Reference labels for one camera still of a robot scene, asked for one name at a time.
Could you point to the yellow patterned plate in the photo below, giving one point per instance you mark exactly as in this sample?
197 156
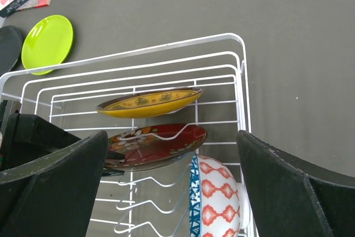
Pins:
150 104

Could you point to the red floral plate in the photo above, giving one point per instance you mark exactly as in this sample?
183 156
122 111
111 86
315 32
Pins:
161 148

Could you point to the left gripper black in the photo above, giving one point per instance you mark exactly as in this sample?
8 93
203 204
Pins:
26 137

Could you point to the black plate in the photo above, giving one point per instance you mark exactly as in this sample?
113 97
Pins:
11 47

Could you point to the blue white patterned bowl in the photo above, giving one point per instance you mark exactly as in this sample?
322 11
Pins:
218 204

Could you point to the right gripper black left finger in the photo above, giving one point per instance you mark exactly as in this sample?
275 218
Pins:
54 195

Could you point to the white wire dish rack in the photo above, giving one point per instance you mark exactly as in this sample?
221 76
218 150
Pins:
152 202

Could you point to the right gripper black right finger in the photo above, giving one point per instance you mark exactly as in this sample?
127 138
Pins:
293 197

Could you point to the pink book underneath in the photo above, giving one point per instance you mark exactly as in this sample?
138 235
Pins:
32 4

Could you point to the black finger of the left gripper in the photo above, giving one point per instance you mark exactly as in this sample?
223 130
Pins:
112 173

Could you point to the lime green plate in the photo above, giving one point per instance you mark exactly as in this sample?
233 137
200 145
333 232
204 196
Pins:
48 42

